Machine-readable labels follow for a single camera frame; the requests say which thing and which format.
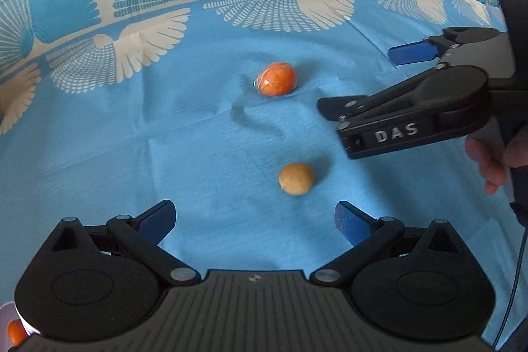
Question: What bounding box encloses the blue fan-pattern cloth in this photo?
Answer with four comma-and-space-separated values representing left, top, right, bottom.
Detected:
1, 0, 527, 340

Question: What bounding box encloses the orange mandarin near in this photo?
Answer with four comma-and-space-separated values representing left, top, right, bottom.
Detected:
7, 319, 28, 347

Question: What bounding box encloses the person's hand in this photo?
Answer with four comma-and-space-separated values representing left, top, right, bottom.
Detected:
465, 127, 527, 196

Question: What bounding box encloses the orange fruit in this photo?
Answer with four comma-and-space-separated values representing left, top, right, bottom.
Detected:
254, 62, 297, 97

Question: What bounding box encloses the small beige ball fruit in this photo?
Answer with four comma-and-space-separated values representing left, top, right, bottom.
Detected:
278, 163, 315, 196

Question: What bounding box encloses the light purple round plate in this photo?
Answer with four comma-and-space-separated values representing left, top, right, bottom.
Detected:
0, 302, 19, 352

